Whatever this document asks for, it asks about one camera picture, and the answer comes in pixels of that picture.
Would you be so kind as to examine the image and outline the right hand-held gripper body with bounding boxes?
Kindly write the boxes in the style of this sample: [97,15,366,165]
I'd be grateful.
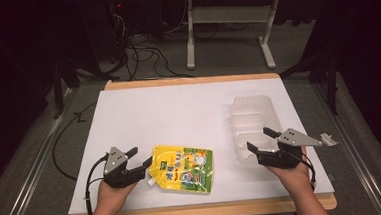
[255,126,325,171]

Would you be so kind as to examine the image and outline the black metal stand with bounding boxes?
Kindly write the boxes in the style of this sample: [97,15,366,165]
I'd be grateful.
[277,44,342,119]
[48,48,114,120]

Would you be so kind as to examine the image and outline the person's left hand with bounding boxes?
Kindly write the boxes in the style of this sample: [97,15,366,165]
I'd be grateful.
[95,177,140,215]

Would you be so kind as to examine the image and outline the long black floor cable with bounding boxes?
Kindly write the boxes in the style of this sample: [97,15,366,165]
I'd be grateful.
[48,101,103,183]

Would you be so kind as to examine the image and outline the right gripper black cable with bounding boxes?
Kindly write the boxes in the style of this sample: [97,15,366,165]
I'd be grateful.
[292,149,319,193]

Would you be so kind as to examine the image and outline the white metal desk frame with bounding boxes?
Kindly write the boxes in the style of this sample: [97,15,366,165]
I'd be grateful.
[182,0,284,76]

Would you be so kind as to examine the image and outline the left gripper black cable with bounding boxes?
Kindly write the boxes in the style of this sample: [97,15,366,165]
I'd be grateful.
[81,154,114,215]

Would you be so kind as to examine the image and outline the clear plastic container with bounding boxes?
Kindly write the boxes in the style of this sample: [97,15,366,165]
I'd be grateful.
[228,93,287,168]

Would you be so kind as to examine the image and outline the person's right hand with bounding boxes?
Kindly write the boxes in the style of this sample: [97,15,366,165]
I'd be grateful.
[263,146,314,197]

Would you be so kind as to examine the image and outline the white table sheet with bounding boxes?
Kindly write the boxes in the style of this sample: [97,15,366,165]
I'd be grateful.
[60,75,336,215]

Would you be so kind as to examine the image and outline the metal floor rail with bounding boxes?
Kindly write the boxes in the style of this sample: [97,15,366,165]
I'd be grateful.
[311,79,381,215]
[0,87,86,215]

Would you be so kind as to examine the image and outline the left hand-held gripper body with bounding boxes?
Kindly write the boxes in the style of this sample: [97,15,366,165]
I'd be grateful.
[101,144,148,190]

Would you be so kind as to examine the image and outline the tangle of black floor cables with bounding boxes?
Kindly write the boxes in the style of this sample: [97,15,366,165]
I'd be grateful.
[105,6,195,83]

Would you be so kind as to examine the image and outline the yellow green spout pouch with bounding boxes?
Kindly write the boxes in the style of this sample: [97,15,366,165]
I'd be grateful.
[145,141,217,198]

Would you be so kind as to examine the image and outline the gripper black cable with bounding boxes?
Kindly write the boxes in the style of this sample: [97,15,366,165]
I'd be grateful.
[292,149,319,193]
[81,154,114,215]

